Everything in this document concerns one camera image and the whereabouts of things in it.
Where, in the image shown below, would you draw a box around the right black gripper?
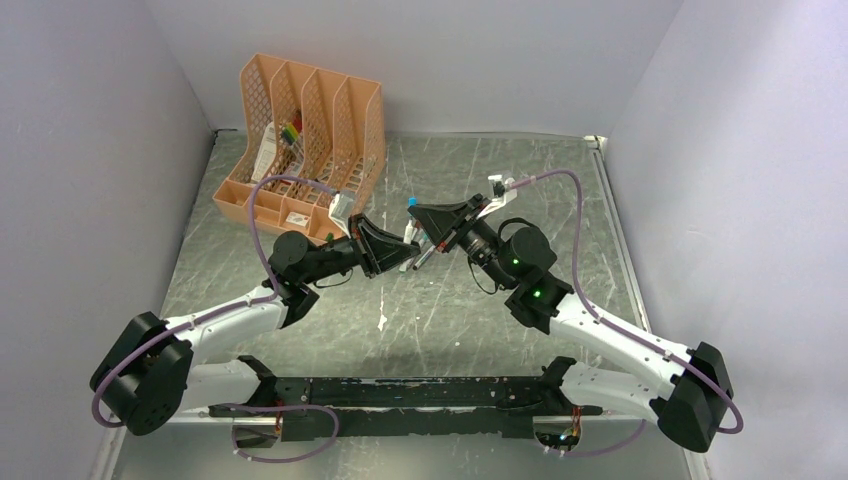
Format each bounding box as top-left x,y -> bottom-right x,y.
411,194 -> 515,290

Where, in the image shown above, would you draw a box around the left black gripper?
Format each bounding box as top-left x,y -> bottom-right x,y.
302,213 -> 421,285

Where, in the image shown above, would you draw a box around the thin white pen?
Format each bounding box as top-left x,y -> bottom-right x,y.
403,224 -> 415,244

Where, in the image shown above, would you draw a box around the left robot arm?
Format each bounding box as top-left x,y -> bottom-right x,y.
90,214 -> 420,436

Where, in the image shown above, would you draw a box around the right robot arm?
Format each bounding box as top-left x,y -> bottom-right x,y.
408,195 -> 738,453

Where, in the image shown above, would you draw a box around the orange plastic file organizer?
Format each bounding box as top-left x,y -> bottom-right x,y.
213,53 -> 387,244

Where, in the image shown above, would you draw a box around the coloured markers in organizer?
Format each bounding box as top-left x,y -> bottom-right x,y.
280,112 -> 302,147

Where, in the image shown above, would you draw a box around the white paper booklet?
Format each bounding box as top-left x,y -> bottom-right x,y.
250,121 -> 277,183

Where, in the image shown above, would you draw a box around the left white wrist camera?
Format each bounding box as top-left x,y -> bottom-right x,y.
328,190 -> 356,236

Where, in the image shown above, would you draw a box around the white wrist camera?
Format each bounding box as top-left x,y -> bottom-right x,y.
328,190 -> 356,236
478,173 -> 517,218

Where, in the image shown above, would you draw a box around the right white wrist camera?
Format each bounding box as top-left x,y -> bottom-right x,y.
478,173 -> 517,218

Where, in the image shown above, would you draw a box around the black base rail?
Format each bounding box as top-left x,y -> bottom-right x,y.
209,376 -> 604,442

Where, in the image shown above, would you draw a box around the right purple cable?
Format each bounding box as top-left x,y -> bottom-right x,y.
510,168 -> 745,460

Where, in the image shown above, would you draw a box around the aluminium frame rail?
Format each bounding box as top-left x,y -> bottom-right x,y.
109,397 -> 651,425

